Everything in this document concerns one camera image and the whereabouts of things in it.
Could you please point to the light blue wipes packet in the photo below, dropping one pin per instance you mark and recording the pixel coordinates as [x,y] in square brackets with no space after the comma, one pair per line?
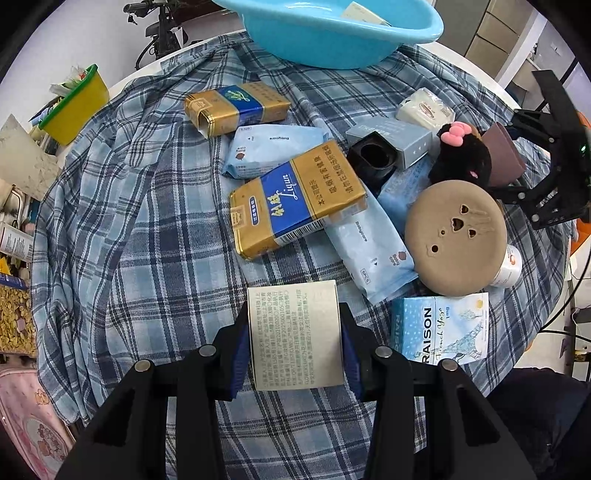
[406,194]
[369,249]
[272,147]

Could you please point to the gold blue cigarette carton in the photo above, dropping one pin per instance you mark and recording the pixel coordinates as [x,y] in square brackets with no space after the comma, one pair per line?
[295,198]

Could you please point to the round beige disc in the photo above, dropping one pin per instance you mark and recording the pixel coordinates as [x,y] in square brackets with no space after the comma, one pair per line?
[455,235]

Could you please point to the white tissue packet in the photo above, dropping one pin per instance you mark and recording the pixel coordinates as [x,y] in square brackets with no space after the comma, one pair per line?
[425,108]

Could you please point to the light blue illustrated box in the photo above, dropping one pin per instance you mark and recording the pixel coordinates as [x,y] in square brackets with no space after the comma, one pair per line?
[443,327]

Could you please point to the black scooter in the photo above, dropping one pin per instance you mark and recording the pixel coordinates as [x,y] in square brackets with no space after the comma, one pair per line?
[159,27]

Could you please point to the small white cup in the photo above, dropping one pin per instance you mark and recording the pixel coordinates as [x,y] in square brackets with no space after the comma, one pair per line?
[510,267]

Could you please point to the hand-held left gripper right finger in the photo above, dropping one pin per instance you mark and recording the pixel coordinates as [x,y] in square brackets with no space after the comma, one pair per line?
[351,374]

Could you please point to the black plush with pink bow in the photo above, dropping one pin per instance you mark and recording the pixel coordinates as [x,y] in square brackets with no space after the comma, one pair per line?
[461,159]

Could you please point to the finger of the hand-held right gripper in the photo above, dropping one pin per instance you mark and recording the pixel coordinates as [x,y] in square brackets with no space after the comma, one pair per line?
[549,207]
[531,121]

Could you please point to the yellow green-rimmed container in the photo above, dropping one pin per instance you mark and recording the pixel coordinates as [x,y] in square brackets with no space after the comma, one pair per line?
[78,110]

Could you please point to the brown leather pouch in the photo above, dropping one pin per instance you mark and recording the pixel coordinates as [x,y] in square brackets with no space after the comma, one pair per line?
[503,152]

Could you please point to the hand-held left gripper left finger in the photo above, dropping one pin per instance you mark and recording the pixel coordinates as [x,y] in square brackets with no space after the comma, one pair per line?
[239,369]

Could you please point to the pink printed bag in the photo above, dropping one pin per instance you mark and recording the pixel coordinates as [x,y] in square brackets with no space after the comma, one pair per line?
[32,415]

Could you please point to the black box with round hole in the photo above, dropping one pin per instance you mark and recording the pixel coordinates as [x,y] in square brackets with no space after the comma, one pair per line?
[371,159]

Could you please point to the person's dark trousers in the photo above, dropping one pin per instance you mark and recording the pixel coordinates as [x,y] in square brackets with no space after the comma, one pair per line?
[545,415]

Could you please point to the bundle of small sachets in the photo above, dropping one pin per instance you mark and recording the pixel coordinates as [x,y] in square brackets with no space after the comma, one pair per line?
[69,85]

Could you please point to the grey cardboard box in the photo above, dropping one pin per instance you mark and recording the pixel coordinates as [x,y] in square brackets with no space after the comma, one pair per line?
[401,138]

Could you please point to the blue plastic basin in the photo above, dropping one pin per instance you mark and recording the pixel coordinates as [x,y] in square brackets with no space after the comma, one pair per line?
[295,41]

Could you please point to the cereal jar with black lid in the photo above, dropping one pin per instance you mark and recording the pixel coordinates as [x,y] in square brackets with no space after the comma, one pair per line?
[16,318]

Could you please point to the open-ended gold blue carton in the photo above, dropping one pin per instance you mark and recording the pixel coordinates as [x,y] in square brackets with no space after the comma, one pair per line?
[240,104]

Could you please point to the blue plaid cloth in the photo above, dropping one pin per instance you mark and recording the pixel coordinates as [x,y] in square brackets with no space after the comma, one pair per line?
[147,230]

